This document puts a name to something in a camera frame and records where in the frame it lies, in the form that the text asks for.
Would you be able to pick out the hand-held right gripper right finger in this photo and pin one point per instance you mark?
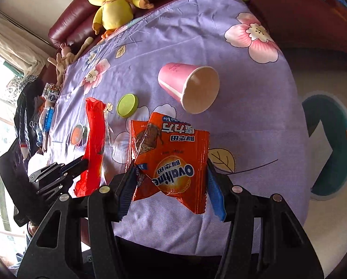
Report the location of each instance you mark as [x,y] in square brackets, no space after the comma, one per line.
[215,191]

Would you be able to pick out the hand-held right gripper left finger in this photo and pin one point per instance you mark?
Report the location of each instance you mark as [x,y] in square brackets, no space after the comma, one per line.
[124,200]

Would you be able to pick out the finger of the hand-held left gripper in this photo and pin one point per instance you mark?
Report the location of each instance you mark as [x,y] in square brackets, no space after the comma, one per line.
[77,167]

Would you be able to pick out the red plastic wrapper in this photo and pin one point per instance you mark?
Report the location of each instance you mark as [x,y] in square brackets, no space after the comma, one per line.
[93,139]

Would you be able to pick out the small orange round cup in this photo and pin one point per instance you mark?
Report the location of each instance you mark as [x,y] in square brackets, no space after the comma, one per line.
[78,135]

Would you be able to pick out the orange snack packet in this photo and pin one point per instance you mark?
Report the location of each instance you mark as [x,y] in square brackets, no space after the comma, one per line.
[135,139]
[173,162]

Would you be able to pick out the green round lid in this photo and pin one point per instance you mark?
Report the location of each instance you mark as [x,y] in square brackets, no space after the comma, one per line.
[127,105]

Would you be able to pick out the pink paper cup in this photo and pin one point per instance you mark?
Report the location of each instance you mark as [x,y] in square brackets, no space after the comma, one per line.
[173,77]

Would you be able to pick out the teal trash bin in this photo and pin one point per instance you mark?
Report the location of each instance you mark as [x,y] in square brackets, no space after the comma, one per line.
[339,162]

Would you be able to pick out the dark cloth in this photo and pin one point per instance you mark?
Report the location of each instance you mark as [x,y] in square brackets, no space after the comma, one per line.
[26,116]

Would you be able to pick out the purple floral blanket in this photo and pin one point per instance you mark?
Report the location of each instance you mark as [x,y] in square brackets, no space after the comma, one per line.
[249,122]

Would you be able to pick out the colourful small packet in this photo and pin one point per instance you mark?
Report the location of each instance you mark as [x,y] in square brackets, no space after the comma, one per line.
[51,93]

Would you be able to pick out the beige plush doll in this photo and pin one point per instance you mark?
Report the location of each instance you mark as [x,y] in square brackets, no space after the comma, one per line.
[64,61]

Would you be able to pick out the beige window curtain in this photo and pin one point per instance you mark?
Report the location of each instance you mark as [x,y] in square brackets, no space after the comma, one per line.
[10,43]

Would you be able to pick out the yellow chick plush toy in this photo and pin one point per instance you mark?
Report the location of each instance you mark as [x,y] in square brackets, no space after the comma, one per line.
[112,11]

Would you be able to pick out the red leather sofa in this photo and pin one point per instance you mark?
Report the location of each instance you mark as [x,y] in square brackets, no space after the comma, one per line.
[307,29]

